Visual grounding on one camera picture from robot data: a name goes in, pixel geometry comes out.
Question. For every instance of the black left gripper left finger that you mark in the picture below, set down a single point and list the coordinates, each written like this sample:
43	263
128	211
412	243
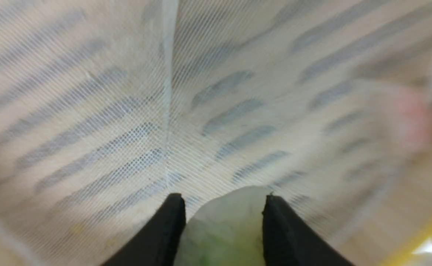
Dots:
156	243

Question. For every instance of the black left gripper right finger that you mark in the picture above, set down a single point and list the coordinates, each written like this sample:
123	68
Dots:
289	241

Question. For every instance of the green dumpling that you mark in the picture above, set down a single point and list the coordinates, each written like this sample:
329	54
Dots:
226	231

